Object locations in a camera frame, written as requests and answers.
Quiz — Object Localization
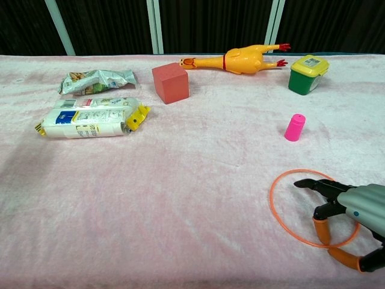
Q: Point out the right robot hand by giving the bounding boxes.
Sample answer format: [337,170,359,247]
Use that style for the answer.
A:
[293,178,385,273]

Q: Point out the orange ring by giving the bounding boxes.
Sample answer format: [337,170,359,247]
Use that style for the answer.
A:
[269,169,361,249]

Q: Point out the pink plastic cap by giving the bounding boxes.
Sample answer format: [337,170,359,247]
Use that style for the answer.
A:
[284,113,306,142]

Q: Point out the green tub with yellow lid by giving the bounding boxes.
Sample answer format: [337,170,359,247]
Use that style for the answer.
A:
[288,54,330,96]

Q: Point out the yellow rubber chicken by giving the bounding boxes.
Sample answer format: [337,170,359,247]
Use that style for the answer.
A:
[179,43,292,75]

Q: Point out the pink fleece table cloth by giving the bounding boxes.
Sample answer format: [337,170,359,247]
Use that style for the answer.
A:
[0,54,385,289]

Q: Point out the red foam cube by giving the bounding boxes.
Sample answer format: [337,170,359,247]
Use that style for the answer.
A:
[152,62,190,105]

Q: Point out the white and yellow snack pack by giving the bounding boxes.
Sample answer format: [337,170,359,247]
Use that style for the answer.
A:
[34,96,151,140]

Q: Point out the crumpled silver snack bag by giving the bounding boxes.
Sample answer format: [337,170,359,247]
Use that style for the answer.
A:
[57,69,138,96]

